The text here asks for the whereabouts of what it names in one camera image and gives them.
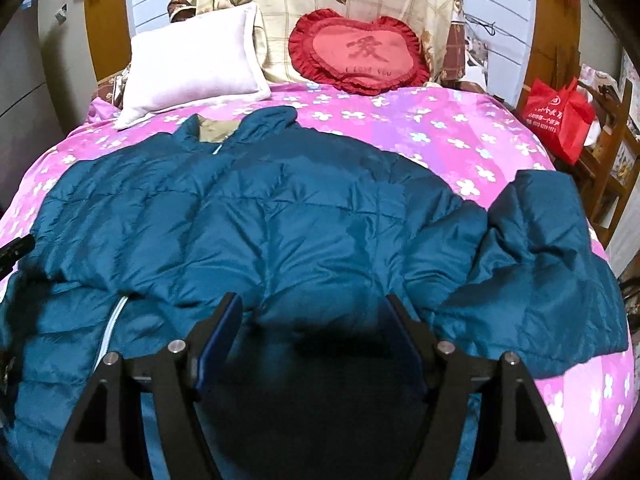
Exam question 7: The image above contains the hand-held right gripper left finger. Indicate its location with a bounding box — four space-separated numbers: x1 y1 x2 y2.
50 293 244 480

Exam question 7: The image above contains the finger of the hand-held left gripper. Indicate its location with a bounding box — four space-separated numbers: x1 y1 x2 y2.
0 236 37 273

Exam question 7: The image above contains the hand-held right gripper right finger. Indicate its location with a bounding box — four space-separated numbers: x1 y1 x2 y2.
386 293 572 480

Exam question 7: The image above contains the teal puffer jacket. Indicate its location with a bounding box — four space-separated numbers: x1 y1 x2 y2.
0 106 630 480

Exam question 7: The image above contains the grey refrigerator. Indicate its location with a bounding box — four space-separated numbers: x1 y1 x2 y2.
0 0 96 201

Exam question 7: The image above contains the pink floral bedsheet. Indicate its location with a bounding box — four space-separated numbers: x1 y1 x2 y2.
0 80 640 480

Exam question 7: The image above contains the white pillow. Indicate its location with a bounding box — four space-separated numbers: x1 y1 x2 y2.
114 1 272 131

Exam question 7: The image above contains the red shopping bag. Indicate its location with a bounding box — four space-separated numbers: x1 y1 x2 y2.
522 77 597 165

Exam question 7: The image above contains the wooden chair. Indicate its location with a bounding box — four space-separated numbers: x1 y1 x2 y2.
565 65 640 248

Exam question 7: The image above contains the red heart-shaped frilled cushion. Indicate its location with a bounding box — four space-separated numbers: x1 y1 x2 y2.
288 8 431 96

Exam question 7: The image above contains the wall poster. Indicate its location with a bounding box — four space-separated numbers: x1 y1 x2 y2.
462 7 496 88

